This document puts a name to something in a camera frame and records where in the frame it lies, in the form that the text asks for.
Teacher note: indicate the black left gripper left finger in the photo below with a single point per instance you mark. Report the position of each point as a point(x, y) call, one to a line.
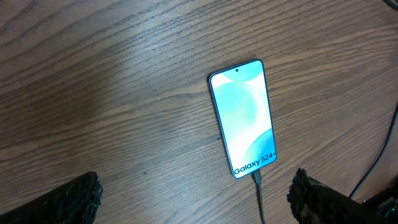
point(77, 201)

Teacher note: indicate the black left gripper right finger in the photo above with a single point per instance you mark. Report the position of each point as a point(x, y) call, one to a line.
point(312, 202)

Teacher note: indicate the blue Galaxy smartphone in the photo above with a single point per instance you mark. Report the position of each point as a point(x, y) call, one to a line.
point(243, 111)

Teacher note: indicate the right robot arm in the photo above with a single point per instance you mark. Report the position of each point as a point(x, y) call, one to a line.
point(384, 204)

